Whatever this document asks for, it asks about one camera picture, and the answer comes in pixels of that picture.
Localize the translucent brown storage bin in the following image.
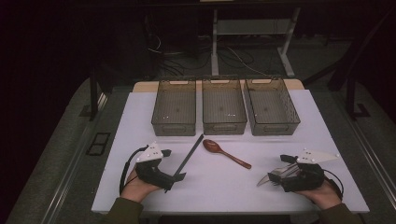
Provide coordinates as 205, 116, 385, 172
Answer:
244, 77, 302, 137
150, 77, 197, 137
201, 77, 248, 136

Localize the black chopstick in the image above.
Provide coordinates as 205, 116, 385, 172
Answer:
164, 133, 204, 193
165, 133, 205, 192

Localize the white desk frame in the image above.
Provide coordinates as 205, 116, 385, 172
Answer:
210, 7, 302, 78

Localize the bundle of floor cables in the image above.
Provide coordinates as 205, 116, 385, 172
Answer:
145, 33, 273, 77

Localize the black metal stand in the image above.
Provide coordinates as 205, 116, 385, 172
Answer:
345, 74, 372, 121
88, 65, 108, 122

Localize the white table mat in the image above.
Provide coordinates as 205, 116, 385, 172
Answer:
91, 89, 371, 215

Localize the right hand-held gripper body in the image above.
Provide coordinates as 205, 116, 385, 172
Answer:
279, 148, 341, 193

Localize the person's right hand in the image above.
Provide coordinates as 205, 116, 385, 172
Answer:
295, 180, 343, 210

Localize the red wooden spoon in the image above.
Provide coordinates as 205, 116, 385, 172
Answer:
202, 138, 252, 170

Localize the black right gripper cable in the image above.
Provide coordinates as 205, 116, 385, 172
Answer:
322, 168, 346, 201

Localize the person's left hand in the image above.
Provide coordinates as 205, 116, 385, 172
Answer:
120, 166, 162, 204

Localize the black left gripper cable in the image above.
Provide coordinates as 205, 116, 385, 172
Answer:
119, 145, 149, 196

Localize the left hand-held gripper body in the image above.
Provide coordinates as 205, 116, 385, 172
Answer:
134, 142, 176, 191

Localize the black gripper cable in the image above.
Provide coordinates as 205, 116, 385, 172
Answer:
322, 168, 346, 201
119, 145, 149, 196

